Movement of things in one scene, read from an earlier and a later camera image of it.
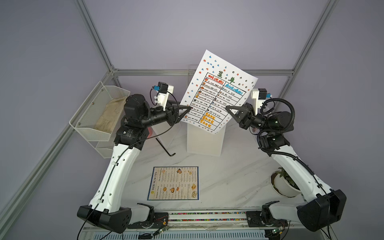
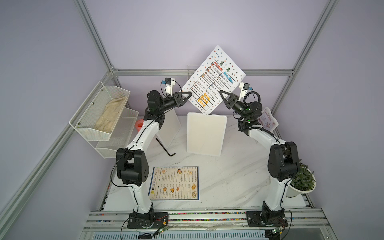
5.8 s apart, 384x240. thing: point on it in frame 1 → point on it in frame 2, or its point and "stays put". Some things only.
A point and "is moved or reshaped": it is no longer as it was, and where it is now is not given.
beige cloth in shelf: x=110 y=115 stays put
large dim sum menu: x=174 y=183 stays put
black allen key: x=164 y=148 stays put
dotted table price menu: x=218 y=84 is moved or reshaped
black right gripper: x=245 y=122 → x=228 y=103
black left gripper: x=171 y=114 → x=179 y=102
